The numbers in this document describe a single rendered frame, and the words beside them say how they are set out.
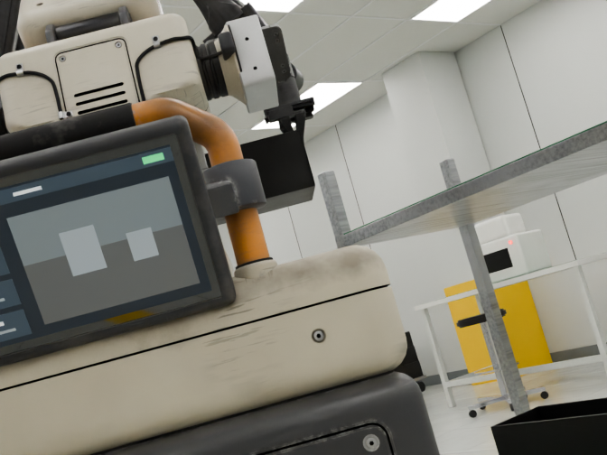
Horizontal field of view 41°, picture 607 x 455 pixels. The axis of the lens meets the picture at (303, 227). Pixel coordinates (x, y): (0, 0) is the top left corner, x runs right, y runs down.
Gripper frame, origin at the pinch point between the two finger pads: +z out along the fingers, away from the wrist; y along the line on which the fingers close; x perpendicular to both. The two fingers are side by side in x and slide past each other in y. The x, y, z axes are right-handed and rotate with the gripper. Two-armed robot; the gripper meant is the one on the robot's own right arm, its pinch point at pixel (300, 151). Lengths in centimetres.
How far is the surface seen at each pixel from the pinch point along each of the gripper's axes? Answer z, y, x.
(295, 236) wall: -83, -30, -821
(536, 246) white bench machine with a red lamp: 18, -178, -424
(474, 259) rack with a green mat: 28, -39, -50
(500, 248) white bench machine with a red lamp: 13, -153, -421
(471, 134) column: -101, -200, -566
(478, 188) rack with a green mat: 17.4, -29.4, 8.2
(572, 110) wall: -85, -266, -497
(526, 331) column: 83, -191, -556
